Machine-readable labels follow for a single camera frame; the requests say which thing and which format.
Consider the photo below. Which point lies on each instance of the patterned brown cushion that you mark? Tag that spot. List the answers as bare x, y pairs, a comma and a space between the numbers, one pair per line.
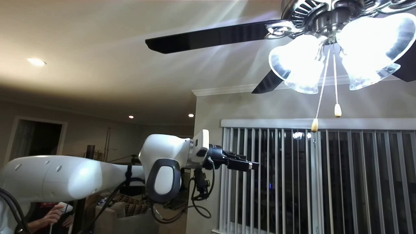
133, 203

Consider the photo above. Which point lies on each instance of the doorway with white frame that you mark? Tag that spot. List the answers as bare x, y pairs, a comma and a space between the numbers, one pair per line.
37, 139

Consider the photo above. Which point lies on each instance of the person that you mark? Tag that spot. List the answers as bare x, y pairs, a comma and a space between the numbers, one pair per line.
48, 217

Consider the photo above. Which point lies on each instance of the ceiling fan with lights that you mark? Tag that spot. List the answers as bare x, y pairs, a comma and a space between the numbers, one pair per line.
211, 37

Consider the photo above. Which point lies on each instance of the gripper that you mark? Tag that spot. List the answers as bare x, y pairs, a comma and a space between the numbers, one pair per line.
216, 157

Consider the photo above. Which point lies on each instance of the frosted glass lamp shade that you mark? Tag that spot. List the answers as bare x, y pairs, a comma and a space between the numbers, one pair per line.
367, 76
300, 63
373, 39

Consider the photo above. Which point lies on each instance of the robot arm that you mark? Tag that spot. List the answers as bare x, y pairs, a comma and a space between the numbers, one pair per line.
58, 177

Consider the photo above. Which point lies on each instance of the stand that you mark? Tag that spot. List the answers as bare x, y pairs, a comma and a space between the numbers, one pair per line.
107, 144

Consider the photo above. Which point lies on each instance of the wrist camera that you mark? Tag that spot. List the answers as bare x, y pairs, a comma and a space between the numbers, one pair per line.
201, 182

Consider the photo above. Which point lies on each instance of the white vertical window blinds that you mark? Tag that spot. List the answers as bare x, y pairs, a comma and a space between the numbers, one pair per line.
357, 182

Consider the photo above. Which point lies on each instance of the hand controller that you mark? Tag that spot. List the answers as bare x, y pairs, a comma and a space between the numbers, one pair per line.
66, 207

